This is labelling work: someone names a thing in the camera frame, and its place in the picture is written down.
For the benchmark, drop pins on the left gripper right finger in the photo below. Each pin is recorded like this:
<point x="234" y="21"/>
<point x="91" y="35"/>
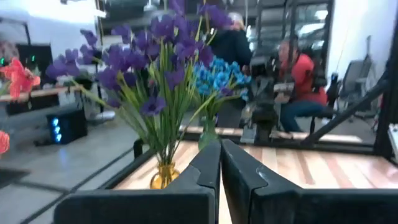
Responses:
<point x="239" y="180"/>

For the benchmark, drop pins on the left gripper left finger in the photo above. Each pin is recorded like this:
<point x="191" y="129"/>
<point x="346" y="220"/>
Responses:
<point x="205" y="174"/>

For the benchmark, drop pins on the blue artificial flower bunch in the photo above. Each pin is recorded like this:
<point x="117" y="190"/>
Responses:
<point x="220" y="77"/>
<point x="241" y="79"/>
<point x="202" y="74"/>

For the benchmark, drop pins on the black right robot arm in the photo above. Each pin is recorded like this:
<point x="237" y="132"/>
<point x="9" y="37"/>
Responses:
<point x="264" y="102"/>

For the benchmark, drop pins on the green glass vase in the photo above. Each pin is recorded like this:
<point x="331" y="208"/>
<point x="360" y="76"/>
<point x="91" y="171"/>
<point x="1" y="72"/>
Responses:
<point x="206" y="140"/>

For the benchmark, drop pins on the yellow glass vase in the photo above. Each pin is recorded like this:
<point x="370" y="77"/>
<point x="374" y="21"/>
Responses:
<point x="164" y="177"/>

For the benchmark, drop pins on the black office chair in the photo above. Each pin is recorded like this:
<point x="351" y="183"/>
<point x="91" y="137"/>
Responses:
<point x="329" y="112"/>

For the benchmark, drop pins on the person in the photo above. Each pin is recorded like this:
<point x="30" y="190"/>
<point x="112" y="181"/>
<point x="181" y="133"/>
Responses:
<point x="231" y="46"/>
<point x="303" y="77"/>

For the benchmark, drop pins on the black device blue lights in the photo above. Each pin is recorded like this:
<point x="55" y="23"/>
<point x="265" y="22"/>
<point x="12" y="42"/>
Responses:
<point x="66" y="127"/>

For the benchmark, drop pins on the grey office chair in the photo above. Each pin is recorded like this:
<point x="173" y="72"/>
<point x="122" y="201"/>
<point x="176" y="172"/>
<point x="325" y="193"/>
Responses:
<point x="354" y="77"/>

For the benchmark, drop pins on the wooden workbench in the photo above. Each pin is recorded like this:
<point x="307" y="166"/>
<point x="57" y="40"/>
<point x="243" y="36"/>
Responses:
<point x="46" y="92"/>

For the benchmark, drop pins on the black mat hazard-striped edge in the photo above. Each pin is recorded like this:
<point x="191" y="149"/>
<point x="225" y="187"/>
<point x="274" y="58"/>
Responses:
<point x="9" y="177"/>

